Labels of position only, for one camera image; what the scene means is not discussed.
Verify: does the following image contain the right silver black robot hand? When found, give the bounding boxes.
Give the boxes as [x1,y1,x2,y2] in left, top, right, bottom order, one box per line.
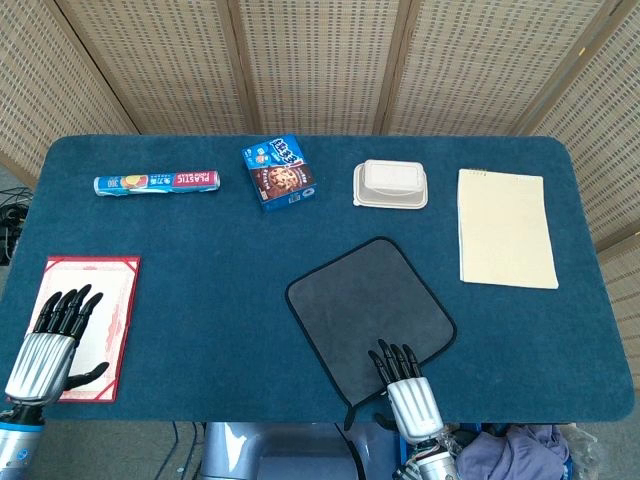
[368,338,446,445]

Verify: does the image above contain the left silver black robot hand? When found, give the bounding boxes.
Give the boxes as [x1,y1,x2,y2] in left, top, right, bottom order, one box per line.
[4,283,110,404]

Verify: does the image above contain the grey and green cloth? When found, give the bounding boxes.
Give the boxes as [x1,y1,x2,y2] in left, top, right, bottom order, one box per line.
[284,235,459,432]

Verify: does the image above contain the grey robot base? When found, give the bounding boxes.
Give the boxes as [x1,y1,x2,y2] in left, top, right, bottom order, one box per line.
[199,422,404,480]

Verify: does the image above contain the red certificate folder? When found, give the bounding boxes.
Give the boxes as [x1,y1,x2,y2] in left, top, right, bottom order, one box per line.
[6,255,142,404]

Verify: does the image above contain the purple cloth bundle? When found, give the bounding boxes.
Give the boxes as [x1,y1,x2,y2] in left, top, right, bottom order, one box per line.
[455,424,572,480]

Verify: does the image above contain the blue table mat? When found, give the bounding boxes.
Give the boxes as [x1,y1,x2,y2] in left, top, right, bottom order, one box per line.
[0,133,635,425]

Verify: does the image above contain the pale yellow notepad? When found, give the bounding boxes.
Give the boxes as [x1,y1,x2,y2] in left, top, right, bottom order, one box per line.
[457,168,560,290]

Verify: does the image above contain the plastic wrap roll box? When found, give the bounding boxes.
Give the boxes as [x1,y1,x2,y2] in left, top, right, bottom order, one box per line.
[92,169,222,199]

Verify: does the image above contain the beige lidded food container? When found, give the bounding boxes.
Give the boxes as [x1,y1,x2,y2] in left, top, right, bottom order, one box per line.
[352,159,430,210]

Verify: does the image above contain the blue cookie box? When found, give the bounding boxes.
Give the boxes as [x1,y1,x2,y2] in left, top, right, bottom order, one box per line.
[241,133,318,214]

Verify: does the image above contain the woven bamboo folding screen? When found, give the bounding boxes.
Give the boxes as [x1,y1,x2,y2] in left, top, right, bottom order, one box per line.
[0,0,640,361]

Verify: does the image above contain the black cable on base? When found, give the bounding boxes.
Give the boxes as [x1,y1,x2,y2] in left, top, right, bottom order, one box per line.
[332,422,367,480]

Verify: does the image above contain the black cable bundle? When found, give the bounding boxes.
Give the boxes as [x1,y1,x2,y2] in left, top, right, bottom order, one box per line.
[0,187,34,267]

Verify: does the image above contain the thin blue floor cable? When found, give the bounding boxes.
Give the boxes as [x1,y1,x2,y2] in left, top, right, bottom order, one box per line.
[162,422,206,480]

